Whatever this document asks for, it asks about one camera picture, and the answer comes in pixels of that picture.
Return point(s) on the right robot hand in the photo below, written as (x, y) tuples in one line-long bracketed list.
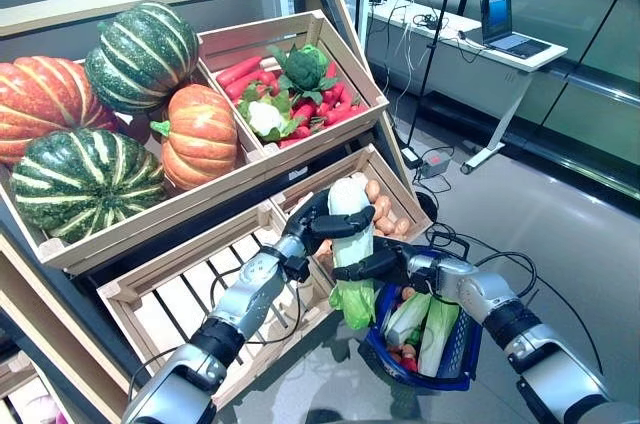
[(392, 261)]

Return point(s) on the dark green broccoli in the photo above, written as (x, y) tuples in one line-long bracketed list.
[(305, 66)]

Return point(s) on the wooden crate with pumpkins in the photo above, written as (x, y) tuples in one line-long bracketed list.
[(175, 224)]

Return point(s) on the light wooden slatted crate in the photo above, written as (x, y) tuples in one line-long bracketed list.
[(170, 264)]

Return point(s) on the open grey laptop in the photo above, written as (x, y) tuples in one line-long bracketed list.
[(497, 14)]

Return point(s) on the black tripod stand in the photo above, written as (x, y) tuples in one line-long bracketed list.
[(434, 44)]

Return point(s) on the small orange brown potato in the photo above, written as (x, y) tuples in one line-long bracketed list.
[(409, 294)]

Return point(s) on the large orange ribbed pumpkin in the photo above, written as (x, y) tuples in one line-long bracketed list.
[(40, 99)]

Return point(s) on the white cauliflower green leaves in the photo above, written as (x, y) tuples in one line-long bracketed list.
[(264, 116)]

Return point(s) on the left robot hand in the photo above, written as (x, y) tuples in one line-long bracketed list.
[(305, 224)]

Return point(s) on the blue plastic shopping basket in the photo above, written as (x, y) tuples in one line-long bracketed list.
[(465, 344)]

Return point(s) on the red carrot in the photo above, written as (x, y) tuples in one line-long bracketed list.
[(345, 114), (245, 86), (239, 71), (304, 113)]

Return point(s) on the white desk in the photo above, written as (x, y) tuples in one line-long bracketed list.
[(520, 62)]

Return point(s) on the green white napa cabbage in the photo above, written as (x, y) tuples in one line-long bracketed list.
[(407, 316), (350, 194), (437, 339)]

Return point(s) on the wooden crate with carrots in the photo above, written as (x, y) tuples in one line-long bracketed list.
[(350, 64)]

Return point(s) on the black round floor object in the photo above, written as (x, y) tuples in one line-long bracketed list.
[(427, 204)]

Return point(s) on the small white price label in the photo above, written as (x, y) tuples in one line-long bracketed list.
[(298, 173)]

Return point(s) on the red tomato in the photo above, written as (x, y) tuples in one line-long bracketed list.
[(410, 363)]

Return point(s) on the black white power adapter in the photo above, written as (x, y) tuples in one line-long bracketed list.
[(412, 156)]

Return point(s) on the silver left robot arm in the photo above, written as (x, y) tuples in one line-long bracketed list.
[(245, 289)]

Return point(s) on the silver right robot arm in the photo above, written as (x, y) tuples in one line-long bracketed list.
[(480, 289)]

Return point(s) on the grey box red button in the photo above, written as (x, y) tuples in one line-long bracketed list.
[(435, 169)]

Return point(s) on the wooden crate with potatoes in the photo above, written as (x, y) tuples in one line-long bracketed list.
[(325, 171)]

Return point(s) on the small orange pumpkin green stem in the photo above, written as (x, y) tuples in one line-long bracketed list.
[(200, 139)]

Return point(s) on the green striped pumpkin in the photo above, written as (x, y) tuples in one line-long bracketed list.
[(85, 184), (140, 54)]

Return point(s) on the small orange fruit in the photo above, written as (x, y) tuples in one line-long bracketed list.
[(395, 356)]

